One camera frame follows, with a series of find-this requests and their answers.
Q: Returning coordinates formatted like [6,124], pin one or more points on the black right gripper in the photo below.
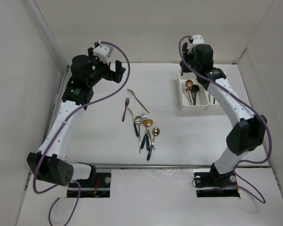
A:
[187,56]

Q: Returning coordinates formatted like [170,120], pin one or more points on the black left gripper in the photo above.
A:
[116,76]

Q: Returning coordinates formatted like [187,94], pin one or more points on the thin copper bent fork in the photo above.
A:
[141,104]

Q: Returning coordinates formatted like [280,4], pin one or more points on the copper round spoon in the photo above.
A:
[188,85]

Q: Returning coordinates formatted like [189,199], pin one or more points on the black round spoon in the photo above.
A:
[194,90]

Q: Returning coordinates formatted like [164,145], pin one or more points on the brown wooden fork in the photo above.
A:
[127,100]

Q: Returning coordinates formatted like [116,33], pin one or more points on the small copper ridged spoon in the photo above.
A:
[190,96]

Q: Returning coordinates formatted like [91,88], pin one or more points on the silver ridged spoon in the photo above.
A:
[139,121]

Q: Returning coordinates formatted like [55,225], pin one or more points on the brown wooden spoon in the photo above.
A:
[184,48]

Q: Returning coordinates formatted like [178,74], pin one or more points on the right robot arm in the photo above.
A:
[248,126]

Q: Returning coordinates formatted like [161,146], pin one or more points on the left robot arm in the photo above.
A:
[48,163]

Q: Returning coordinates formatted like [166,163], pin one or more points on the white left container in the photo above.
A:
[185,105]

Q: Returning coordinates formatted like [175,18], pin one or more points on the white container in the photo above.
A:
[213,107]
[185,105]

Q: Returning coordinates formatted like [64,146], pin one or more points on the white right container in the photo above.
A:
[213,107]

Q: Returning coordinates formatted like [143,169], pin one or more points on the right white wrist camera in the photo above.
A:
[194,41]

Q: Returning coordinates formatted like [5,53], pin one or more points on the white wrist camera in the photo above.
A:
[194,41]
[103,52]

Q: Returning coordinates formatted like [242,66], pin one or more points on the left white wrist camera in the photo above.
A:
[103,52]

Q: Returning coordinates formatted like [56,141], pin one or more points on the silver fork green handle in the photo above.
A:
[145,140]

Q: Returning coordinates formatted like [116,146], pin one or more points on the aluminium frame rail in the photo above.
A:
[59,106]

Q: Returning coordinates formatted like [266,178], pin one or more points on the gold spoon green handle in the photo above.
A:
[155,132]
[145,140]

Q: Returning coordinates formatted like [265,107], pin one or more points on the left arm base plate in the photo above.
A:
[96,188]

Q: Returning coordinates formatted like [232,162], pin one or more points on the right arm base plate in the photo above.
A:
[209,184]

